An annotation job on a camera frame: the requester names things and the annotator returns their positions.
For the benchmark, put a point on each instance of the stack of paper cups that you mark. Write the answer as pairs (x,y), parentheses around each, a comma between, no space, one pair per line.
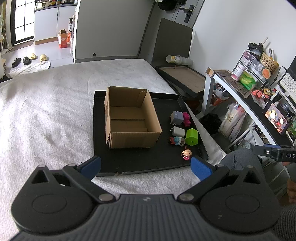
(179,59)

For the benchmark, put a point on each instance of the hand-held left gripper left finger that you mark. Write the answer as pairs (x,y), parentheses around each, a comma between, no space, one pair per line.
(91,165)

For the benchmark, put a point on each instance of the black tray with brown inside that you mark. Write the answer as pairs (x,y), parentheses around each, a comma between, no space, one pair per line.
(185,77)

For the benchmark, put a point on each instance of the red plush toy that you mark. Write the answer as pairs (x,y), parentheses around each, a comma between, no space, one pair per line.
(260,93)

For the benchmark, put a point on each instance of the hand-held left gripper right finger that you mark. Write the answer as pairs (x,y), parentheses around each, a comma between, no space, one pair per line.
(200,168)

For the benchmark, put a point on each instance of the row of countertop bottles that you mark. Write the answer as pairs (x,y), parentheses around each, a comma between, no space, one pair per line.
(53,2)

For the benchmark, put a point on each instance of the green wipes packet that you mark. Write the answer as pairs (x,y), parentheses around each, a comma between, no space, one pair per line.
(247,80)

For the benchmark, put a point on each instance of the yellow slipper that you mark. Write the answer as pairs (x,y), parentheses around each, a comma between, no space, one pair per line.
(43,57)
(32,56)

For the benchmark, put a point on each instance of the black slipper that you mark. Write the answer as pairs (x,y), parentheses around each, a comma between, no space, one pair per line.
(16,62)
(26,61)

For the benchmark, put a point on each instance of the pink and white jar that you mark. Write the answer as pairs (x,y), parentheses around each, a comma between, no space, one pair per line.
(238,71)

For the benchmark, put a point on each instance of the black hanging clothes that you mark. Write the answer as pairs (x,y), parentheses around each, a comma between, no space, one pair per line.
(165,4)

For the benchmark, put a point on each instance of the brown cardboard box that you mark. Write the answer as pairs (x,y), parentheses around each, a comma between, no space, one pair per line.
(129,120)

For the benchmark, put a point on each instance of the black trash bag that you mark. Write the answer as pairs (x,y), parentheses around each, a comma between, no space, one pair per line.
(210,124)

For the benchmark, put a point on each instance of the white keyboard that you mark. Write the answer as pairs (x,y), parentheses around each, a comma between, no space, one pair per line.
(289,84)

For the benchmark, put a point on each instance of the white cabinet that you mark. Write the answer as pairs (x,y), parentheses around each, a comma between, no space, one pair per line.
(48,23)

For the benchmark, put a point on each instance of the clear drawer organizer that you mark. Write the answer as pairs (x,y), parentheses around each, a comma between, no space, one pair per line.
(253,62)

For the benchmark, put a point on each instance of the dark grey board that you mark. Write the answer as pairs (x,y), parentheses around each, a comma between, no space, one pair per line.
(173,39)

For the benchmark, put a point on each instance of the white plastic bag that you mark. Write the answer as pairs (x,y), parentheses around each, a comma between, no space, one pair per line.
(232,122)

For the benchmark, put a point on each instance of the white floor mat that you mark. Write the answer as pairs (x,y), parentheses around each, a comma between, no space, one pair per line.
(30,69)

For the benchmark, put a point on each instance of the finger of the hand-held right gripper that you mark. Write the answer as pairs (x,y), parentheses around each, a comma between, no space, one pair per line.
(263,151)

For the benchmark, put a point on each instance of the black framed glass door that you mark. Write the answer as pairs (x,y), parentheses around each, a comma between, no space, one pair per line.
(23,20)

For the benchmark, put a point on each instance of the person's right hand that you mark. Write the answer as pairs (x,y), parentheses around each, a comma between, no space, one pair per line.
(291,192)

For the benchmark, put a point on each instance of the blue and red figurine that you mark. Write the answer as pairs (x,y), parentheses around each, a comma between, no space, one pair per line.
(177,141)

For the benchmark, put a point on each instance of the tablet with lit screen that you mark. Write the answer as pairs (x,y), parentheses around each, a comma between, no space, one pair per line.
(276,117)

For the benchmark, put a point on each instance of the orange cardboard box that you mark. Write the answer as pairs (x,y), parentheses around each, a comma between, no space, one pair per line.
(63,40)

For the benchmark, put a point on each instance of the small doll figurine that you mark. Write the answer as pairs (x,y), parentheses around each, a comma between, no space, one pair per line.
(186,154)

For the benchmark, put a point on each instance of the green toy house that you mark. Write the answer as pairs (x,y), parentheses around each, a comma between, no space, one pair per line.
(192,137)

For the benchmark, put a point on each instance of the white charger plug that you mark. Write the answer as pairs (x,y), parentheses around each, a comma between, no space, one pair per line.
(178,132)

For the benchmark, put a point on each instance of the white desk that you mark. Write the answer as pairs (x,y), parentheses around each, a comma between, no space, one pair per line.
(208,92)

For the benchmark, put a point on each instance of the grey toy house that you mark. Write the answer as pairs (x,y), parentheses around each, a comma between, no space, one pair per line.
(177,117)

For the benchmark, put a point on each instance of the woven basket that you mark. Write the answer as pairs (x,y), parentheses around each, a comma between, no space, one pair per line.
(269,62)

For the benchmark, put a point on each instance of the pink figurine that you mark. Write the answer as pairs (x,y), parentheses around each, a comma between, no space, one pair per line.
(186,119)

